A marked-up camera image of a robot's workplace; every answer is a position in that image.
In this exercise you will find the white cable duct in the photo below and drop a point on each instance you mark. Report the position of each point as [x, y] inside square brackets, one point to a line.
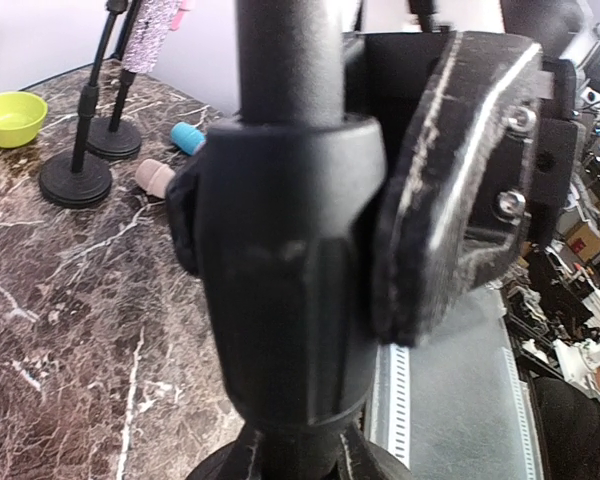
[461, 418]

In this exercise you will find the blue microphone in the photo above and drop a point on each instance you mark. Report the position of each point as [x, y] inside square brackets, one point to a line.
[187, 138]

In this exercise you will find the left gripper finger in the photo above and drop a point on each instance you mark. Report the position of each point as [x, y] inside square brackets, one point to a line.
[453, 213]

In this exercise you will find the green bowl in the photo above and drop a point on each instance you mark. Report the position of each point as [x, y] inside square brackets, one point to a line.
[22, 115]

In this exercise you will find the black round-base stand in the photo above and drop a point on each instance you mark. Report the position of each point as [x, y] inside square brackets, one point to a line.
[275, 215]
[113, 138]
[77, 179]

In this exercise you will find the beige microphone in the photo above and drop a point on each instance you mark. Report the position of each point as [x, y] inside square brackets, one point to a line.
[153, 177]

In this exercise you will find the pink microphone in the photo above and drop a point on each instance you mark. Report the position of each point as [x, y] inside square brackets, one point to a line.
[184, 7]

